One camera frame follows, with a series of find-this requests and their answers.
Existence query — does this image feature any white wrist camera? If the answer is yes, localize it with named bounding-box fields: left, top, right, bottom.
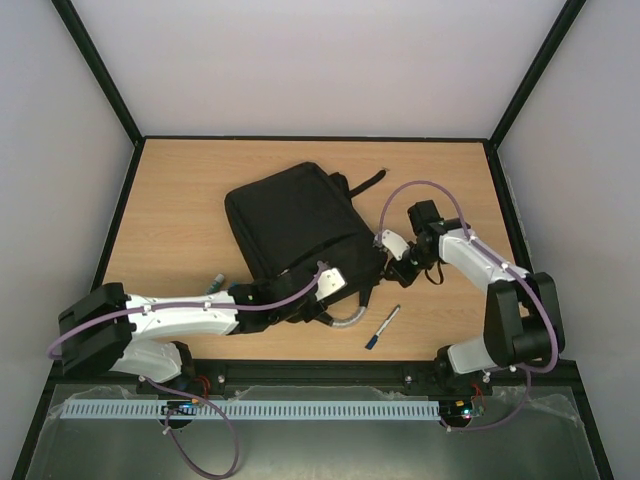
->
left=315, top=268, right=347, bottom=301
left=374, top=229, right=410, bottom=261

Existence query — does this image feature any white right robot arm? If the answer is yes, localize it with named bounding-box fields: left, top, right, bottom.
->
left=376, top=201, right=565, bottom=392

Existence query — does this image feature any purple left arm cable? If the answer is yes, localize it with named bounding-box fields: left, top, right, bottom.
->
left=47, top=260, right=331, bottom=475

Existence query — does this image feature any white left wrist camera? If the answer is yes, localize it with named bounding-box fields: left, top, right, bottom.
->
left=315, top=268, right=347, bottom=301

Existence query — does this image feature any white green glue stick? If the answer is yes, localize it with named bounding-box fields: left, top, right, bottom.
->
left=206, top=274, right=225, bottom=295

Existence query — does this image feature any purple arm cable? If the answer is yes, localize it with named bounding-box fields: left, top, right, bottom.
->
left=47, top=260, right=331, bottom=475
left=377, top=179, right=560, bottom=434

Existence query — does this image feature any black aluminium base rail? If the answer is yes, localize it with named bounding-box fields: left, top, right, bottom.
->
left=49, top=357, right=506, bottom=396

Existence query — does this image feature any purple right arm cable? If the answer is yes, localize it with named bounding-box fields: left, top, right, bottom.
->
left=377, top=179, right=560, bottom=434

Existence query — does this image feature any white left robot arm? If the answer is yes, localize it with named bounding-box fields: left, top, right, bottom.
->
left=46, top=265, right=346, bottom=383

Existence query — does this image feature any black student backpack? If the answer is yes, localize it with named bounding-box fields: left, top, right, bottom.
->
left=224, top=162, right=387, bottom=329

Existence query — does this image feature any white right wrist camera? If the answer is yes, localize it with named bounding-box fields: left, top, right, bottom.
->
left=374, top=229, right=410, bottom=261

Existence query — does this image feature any light blue slotted cable duct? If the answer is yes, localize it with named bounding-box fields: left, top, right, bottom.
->
left=60, top=399, right=440, bottom=421

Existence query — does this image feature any blue capped white pen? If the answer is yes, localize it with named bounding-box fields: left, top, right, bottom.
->
left=365, top=305, right=401, bottom=350

